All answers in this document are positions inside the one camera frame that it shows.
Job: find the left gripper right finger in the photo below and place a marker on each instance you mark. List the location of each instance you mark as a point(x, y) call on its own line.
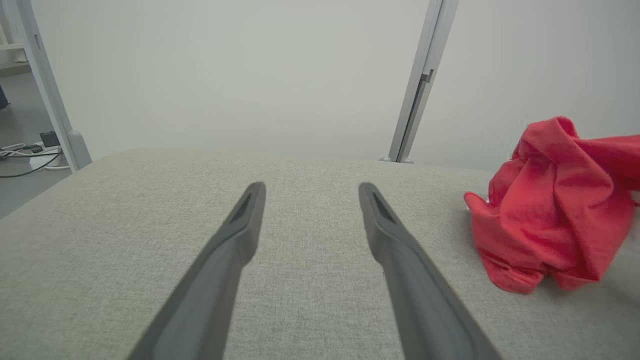
point(420, 300)

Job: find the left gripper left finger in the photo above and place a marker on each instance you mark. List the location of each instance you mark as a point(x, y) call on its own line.
point(210, 290)

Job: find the red jersey with white stripes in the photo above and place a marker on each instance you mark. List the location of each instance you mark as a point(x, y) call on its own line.
point(555, 210)

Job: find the white power strip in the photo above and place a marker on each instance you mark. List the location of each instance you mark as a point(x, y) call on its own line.
point(42, 159)

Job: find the black power adapter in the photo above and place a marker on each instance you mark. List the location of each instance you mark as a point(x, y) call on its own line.
point(50, 139)

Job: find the grey double partition post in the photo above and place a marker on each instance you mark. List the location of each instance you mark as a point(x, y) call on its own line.
point(425, 60)

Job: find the grey single partition post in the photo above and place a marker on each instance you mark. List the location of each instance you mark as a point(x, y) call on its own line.
point(50, 90)

